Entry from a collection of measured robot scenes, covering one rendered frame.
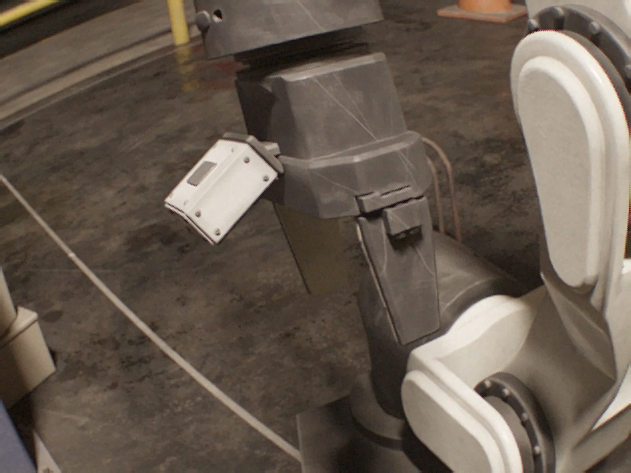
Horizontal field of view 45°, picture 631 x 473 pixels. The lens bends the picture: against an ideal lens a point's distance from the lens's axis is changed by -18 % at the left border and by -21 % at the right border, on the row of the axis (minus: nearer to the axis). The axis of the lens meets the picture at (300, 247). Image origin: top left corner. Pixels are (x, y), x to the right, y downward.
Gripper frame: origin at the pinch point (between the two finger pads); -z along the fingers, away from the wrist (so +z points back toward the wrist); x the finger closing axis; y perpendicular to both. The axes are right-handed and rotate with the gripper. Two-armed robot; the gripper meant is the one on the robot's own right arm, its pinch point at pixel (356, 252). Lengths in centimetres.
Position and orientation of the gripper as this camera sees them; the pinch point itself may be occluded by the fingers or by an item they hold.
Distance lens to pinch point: 44.0
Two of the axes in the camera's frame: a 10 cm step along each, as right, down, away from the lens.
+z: -2.5, -9.3, -2.6
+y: 9.0, -3.2, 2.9
